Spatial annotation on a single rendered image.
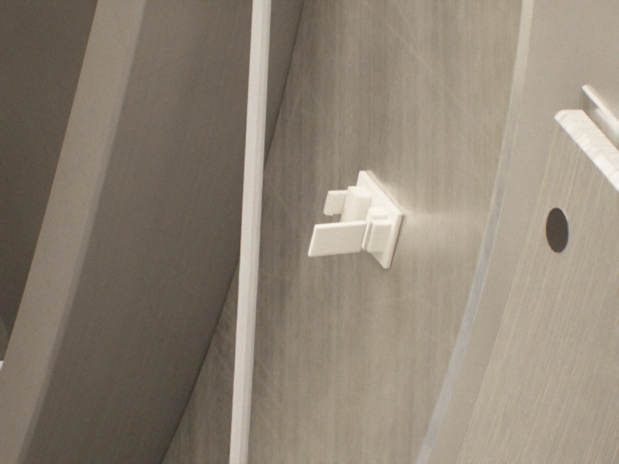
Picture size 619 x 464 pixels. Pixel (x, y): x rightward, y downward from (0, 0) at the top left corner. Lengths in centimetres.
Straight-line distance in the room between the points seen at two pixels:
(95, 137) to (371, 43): 8
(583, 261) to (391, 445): 12
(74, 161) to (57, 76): 88
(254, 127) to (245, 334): 5
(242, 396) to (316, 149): 7
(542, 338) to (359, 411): 11
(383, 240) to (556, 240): 10
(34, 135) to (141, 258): 86
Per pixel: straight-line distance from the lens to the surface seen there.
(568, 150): 87
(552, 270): 88
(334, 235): 95
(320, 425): 100
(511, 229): 92
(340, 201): 97
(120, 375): 105
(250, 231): 96
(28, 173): 187
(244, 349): 97
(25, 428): 106
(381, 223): 96
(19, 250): 184
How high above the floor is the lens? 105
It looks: 6 degrees down
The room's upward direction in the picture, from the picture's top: 1 degrees clockwise
